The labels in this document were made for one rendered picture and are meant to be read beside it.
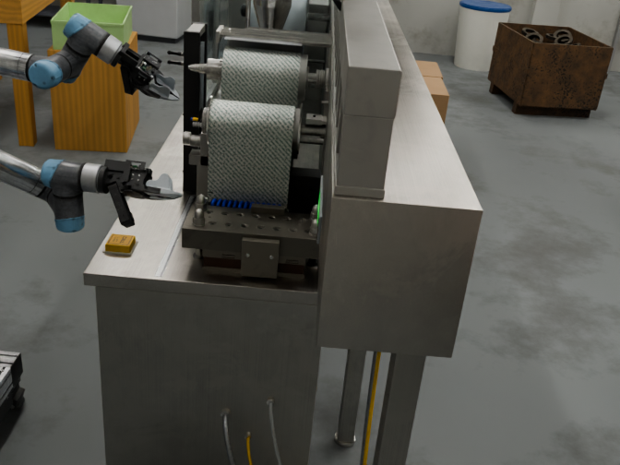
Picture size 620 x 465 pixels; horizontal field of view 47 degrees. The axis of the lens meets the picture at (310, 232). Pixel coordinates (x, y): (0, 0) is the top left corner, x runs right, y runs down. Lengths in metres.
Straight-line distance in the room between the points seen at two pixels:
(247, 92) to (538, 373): 1.90
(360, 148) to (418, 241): 0.19
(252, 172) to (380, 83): 1.00
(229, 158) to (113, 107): 3.23
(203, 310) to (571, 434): 1.71
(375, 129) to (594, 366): 2.58
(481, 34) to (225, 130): 6.84
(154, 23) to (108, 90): 3.59
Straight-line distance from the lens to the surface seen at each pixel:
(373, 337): 1.31
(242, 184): 2.08
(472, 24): 8.69
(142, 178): 1.87
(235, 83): 2.24
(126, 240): 2.12
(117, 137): 5.31
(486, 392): 3.21
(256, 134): 2.03
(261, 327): 2.01
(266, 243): 1.91
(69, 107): 5.30
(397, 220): 1.19
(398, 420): 1.52
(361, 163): 1.16
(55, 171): 1.93
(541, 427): 3.12
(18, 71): 2.12
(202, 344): 2.06
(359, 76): 1.12
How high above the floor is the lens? 1.91
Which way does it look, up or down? 27 degrees down
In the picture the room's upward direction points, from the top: 5 degrees clockwise
